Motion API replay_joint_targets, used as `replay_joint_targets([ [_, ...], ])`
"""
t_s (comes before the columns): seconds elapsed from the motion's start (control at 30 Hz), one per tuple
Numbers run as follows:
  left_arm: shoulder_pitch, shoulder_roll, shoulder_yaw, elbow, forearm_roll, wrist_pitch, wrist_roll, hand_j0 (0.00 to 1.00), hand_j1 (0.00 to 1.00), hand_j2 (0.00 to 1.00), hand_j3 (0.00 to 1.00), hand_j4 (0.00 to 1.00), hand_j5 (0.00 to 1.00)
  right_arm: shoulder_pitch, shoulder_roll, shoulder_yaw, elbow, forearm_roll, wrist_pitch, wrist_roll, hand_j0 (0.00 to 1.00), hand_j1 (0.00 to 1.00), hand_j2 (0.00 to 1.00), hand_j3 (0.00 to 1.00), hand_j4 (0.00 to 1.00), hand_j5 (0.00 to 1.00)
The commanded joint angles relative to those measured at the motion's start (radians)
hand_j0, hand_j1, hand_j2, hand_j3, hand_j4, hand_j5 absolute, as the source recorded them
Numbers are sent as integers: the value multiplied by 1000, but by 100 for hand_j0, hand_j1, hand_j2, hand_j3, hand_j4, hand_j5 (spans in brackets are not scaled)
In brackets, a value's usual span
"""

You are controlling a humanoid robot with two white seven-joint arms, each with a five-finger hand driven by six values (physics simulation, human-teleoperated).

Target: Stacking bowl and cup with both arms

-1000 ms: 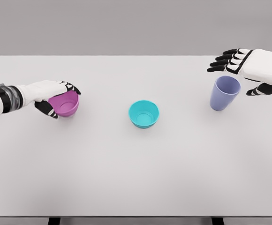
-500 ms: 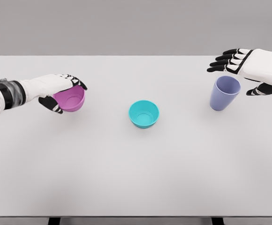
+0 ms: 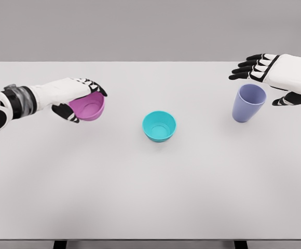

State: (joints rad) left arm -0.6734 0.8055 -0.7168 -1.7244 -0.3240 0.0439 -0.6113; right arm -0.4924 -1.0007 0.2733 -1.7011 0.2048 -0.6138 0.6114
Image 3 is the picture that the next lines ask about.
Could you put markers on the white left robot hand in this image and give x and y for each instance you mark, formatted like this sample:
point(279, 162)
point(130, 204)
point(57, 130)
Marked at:
point(70, 89)

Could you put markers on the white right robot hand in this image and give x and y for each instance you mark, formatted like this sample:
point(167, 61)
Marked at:
point(288, 72)

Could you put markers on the pink plastic bowl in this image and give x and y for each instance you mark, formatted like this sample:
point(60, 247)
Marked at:
point(89, 107)

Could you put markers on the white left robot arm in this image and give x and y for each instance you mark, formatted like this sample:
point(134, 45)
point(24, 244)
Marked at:
point(15, 99)

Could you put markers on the lavender plastic cup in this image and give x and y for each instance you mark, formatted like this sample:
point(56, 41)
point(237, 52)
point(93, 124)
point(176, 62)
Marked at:
point(247, 103)

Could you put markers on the teal plastic bowl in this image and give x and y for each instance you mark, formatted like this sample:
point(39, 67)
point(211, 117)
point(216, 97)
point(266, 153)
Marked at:
point(159, 127)

